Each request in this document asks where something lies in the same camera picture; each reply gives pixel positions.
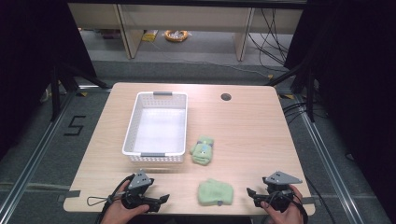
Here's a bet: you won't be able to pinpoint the aluminium floor rail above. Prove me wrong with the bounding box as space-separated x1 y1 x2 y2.
297 92 366 224
0 91 78 217

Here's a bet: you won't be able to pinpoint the yellow packet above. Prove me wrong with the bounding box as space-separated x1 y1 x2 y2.
141 29 159 43

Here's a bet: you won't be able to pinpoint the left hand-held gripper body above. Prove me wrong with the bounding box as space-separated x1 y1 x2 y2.
120 169 157 210

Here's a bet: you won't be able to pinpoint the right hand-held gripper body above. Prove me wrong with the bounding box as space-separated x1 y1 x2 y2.
262 170 303 213

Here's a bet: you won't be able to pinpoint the black floor cables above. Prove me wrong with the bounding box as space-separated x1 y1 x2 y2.
281 100 330 126

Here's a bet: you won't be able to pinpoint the white plastic basket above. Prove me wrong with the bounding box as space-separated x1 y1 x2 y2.
121 91 189 164

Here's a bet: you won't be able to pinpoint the beige wooden desk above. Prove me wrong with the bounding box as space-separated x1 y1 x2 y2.
67 3 304 63

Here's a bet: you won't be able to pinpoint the person's left hand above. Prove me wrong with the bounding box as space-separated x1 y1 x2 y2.
101 180 150 224

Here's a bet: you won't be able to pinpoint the black metal stand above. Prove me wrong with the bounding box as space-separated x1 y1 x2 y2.
264 61 316 123
49 61 110 122

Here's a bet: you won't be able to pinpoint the plain green mitten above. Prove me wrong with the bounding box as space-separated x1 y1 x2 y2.
197 177 234 207

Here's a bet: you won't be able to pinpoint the grey tape strip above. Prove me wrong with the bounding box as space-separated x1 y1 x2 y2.
300 196 318 206
56 189 81 203

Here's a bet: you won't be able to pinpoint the person's right hand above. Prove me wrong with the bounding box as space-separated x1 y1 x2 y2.
261 185 304 224

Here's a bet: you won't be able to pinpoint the green mitten with face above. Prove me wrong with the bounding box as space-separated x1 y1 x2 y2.
190 134 215 166

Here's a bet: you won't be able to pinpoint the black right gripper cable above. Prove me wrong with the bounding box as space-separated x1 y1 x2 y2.
288 194 310 224

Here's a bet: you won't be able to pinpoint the bundle of black cables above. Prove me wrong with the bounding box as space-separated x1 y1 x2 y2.
247 8 291 67

